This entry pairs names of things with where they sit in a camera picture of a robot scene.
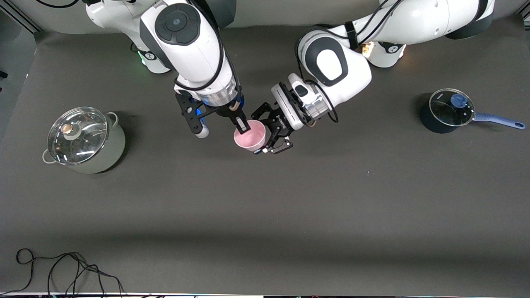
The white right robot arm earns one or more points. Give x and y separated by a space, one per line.
194 49

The glass lid with copper knob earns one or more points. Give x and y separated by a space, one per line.
83 140

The pink plastic cup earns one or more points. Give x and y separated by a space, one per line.
250 138

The pale green stock pot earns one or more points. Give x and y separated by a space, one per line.
109 153

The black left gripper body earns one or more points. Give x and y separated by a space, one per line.
276 122

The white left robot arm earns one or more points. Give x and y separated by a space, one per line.
331 66

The glass lid with blue knob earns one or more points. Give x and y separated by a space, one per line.
449 109

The dark blue saucepan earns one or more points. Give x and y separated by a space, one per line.
430 122

